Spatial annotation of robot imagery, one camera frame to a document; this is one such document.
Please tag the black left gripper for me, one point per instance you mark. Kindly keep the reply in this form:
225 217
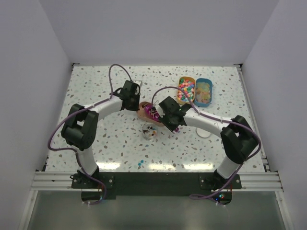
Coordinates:
134 108

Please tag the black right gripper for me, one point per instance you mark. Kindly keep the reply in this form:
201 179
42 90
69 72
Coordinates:
171 127

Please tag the pink tray of lollipops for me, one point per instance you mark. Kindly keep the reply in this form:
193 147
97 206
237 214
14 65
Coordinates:
141 112

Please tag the magenta plastic scoop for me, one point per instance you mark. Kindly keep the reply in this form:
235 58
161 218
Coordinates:
152 114

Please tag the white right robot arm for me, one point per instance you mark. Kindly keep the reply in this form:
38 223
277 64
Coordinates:
238 139

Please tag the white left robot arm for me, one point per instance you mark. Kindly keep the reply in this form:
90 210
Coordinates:
79 130

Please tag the blue tray of wrapped candies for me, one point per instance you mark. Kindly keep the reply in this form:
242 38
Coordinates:
203 92

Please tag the tan tray of star candies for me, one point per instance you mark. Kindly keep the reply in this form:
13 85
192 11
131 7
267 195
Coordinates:
186 92

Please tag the clear glass jar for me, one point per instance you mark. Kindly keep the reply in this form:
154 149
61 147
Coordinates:
149 131

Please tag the round silver jar lid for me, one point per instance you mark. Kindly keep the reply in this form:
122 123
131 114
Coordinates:
202 133

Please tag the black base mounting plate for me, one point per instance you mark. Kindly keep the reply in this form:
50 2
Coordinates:
109 185

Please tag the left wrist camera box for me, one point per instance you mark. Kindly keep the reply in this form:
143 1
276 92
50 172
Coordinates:
138 88

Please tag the aluminium front frame rail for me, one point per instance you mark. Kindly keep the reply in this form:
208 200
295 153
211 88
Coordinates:
250 181

